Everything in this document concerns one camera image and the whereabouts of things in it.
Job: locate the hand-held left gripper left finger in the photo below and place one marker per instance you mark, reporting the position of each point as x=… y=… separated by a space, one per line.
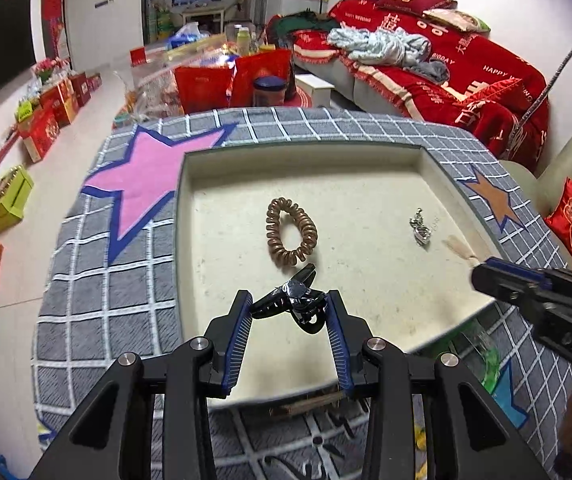
x=238 y=342

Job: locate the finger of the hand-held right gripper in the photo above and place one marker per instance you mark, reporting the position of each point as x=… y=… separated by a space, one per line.
x=566 y=330
x=526 y=275

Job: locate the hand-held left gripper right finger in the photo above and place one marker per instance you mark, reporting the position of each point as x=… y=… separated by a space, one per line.
x=340 y=342

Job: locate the black hair claw clip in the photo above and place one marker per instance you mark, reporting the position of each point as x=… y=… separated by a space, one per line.
x=293 y=292

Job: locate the beige tassel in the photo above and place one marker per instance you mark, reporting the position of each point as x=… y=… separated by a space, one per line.
x=458 y=251

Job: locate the shallow grey-green jewelry tray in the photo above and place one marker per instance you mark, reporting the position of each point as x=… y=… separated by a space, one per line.
x=366 y=270

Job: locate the translucent green bangle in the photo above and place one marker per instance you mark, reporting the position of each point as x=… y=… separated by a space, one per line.
x=491 y=360

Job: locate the brown wooden stick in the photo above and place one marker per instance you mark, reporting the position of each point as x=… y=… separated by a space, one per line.
x=306 y=404

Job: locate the small silver charm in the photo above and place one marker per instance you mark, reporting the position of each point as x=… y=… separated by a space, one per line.
x=422 y=232

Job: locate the grey checked tablecloth with stars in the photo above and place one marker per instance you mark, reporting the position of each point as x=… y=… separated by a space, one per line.
x=91 y=280

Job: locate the metal walking cane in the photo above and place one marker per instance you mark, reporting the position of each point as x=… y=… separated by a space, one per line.
x=546 y=95

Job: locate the red printed sofa blanket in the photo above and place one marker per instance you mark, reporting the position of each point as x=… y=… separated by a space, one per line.
x=471 y=75

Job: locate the grey crumpled cloth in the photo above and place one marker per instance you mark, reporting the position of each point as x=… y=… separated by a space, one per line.
x=428 y=71

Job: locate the red covered sofa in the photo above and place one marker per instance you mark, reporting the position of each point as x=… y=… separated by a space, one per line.
x=366 y=92

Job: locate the jar with blue lid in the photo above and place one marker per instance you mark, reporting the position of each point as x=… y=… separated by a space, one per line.
x=268 y=91

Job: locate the small white side table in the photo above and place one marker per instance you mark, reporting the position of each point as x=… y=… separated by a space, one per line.
x=316 y=89

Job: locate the red gift bag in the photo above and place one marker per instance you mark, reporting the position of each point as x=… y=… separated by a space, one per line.
x=201 y=90
x=261 y=67

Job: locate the cream and green pillow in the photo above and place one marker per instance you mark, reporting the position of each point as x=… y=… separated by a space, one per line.
x=458 y=19

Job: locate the green gift box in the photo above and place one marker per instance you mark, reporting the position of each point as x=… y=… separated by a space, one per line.
x=11 y=202

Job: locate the clear plastic bags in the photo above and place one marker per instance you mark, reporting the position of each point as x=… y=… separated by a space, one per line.
x=148 y=90

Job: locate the light blue crumpled clothes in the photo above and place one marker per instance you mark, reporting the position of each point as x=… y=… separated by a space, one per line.
x=381 y=45

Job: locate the red gift box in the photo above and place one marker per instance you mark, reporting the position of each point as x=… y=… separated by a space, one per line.
x=41 y=135
x=80 y=89
x=61 y=100

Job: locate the red printed pillow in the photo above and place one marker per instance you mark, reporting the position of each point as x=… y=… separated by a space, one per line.
x=411 y=1

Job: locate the dark green clothes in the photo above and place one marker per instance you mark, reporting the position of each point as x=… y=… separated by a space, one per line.
x=301 y=25

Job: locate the pink flower bouquet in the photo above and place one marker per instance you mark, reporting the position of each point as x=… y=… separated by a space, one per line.
x=48 y=67

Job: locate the white door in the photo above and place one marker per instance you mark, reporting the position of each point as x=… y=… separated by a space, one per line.
x=106 y=15

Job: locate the red door decoration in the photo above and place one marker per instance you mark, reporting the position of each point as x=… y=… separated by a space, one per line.
x=53 y=15

